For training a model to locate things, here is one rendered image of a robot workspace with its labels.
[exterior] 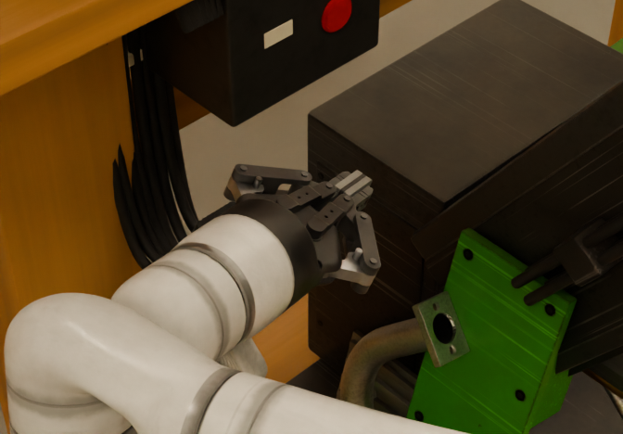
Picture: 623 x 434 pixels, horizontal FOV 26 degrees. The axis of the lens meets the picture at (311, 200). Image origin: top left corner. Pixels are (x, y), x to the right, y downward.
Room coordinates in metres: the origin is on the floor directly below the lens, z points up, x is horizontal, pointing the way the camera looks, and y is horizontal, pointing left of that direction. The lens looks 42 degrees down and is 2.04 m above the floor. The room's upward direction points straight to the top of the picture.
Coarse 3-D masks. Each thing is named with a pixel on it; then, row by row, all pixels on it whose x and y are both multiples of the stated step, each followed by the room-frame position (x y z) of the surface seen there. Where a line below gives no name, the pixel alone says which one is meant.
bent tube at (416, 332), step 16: (416, 304) 0.78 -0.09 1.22; (432, 304) 0.78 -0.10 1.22; (448, 304) 0.79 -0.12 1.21; (416, 320) 0.78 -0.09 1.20; (432, 320) 0.77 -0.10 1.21; (448, 320) 0.78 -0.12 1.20; (368, 336) 0.80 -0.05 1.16; (384, 336) 0.79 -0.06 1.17; (400, 336) 0.78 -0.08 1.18; (416, 336) 0.77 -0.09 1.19; (432, 336) 0.76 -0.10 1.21; (448, 336) 0.77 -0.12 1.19; (352, 352) 0.80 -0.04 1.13; (368, 352) 0.79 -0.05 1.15; (384, 352) 0.78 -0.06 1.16; (400, 352) 0.77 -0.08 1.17; (416, 352) 0.77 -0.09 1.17; (432, 352) 0.75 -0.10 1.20; (448, 352) 0.75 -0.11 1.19; (464, 352) 0.76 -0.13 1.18; (352, 368) 0.79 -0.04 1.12; (368, 368) 0.79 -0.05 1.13; (352, 384) 0.79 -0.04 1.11; (368, 384) 0.79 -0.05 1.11; (352, 400) 0.78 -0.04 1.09; (368, 400) 0.79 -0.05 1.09
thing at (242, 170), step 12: (240, 168) 0.70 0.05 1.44; (252, 168) 0.71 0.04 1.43; (264, 168) 0.71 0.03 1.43; (276, 168) 0.71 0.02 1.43; (240, 180) 0.69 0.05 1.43; (252, 180) 0.70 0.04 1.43; (264, 180) 0.70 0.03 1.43; (276, 180) 0.70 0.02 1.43; (288, 180) 0.71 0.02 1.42; (300, 180) 0.71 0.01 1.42; (228, 192) 0.70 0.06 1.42; (264, 192) 0.70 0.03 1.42; (276, 192) 0.71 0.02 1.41
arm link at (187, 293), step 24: (168, 264) 0.56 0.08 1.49; (192, 264) 0.56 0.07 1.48; (216, 264) 0.57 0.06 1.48; (120, 288) 0.54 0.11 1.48; (144, 288) 0.54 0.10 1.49; (168, 288) 0.53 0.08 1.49; (192, 288) 0.54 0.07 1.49; (216, 288) 0.55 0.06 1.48; (144, 312) 0.52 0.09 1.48; (168, 312) 0.52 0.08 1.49; (192, 312) 0.53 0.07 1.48; (216, 312) 0.53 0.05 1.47; (240, 312) 0.55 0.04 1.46; (192, 336) 0.51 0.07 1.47; (216, 336) 0.53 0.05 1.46; (240, 336) 0.55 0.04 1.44; (216, 360) 0.53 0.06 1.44
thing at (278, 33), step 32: (224, 0) 0.85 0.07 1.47; (256, 0) 0.87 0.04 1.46; (288, 0) 0.89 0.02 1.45; (320, 0) 0.92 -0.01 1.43; (352, 0) 0.94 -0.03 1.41; (160, 32) 0.92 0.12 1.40; (192, 32) 0.88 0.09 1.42; (224, 32) 0.85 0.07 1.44; (256, 32) 0.87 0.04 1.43; (288, 32) 0.89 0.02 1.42; (320, 32) 0.92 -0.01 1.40; (352, 32) 0.94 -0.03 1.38; (160, 64) 0.92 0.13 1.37; (192, 64) 0.89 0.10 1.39; (224, 64) 0.86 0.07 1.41; (256, 64) 0.87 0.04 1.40; (288, 64) 0.89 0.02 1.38; (320, 64) 0.92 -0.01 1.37; (192, 96) 0.89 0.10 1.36; (224, 96) 0.86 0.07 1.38; (256, 96) 0.87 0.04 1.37
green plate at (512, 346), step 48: (480, 240) 0.80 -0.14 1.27; (480, 288) 0.78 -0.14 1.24; (528, 288) 0.76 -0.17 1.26; (480, 336) 0.77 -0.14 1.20; (528, 336) 0.74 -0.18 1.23; (432, 384) 0.77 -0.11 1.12; (480, 384) 0.75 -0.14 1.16; (528, 384) 0.72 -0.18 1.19; (480, 432) 0.73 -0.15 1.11; (528, 432) 0.71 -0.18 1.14
